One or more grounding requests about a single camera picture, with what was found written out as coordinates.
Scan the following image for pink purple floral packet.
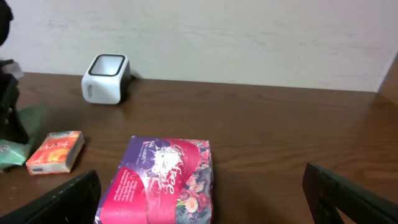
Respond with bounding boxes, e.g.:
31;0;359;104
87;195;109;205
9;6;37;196
95;136;214;224

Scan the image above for teal wet wipes pack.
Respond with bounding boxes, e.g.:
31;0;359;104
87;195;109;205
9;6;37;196
1;105;46;172

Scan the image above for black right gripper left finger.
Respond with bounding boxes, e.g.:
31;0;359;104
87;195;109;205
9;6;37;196
1;169;101;224

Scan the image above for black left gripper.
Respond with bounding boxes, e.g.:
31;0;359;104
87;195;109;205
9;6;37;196
1;0;29;144

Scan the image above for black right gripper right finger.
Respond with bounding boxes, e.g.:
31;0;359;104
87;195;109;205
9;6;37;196
302;162;397;224

